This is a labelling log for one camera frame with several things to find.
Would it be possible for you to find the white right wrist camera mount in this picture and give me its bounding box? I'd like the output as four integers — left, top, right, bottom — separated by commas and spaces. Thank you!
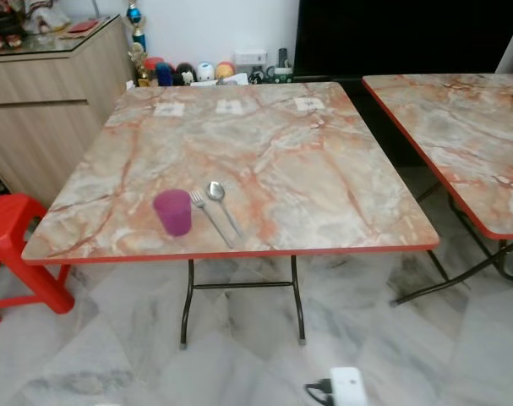
329, 367, 368, 406

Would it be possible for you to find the orange round toy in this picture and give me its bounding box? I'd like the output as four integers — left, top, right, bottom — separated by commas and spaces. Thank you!
215, 61, 236, 81

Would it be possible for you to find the black round toy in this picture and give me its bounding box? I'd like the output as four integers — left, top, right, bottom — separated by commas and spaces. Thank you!
175, 63, 196, 85

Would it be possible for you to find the red plastic stool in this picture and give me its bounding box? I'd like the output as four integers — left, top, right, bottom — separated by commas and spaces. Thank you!
0, 194, 75, 324

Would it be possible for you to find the purple plastic cup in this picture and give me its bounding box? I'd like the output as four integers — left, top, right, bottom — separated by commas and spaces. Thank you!
153, 189, 193, 237

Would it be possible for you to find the green and white mug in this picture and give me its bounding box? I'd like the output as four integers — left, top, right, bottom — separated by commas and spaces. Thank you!
266, 64, 294, 84

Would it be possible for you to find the white wall outlet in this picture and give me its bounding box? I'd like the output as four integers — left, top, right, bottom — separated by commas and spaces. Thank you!
233, 51, 268, 66

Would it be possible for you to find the white figurine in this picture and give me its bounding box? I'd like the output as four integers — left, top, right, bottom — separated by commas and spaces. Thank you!
32, 4, 71, 35

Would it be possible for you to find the marble-top folding table with labels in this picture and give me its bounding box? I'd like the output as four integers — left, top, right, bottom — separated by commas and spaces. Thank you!
22, 81, 440, 348

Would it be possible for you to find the silver metal fork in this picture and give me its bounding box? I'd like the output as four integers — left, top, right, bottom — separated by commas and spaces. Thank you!
189, 190, 236, 249

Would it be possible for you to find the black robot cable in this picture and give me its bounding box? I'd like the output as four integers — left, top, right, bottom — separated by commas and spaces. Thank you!
305, 381, 333, 398

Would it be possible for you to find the small gold trophy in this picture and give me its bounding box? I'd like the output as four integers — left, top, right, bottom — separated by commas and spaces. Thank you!
131, 42, 151, 87

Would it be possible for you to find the silver metal spoon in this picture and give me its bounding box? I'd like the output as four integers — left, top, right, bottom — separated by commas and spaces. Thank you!
206, 181, 244, 239

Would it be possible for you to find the light wooden cabinet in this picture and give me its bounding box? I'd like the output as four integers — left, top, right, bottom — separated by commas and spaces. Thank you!
0, 15, 134, 208

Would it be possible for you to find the dark red figurine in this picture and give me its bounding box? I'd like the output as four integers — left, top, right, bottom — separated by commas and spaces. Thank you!
0, 0, 29, 47

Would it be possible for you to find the white paper label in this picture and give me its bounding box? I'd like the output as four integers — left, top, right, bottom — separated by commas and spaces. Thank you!
294, 97, 327, 112
216, 100, 248, 115

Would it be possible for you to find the blue and gold trophy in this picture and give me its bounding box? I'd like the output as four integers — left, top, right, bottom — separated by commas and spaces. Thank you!
126, 0, 145, 52

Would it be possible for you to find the red tray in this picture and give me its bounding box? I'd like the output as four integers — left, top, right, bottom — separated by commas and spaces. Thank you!
68, 20, 101, 35

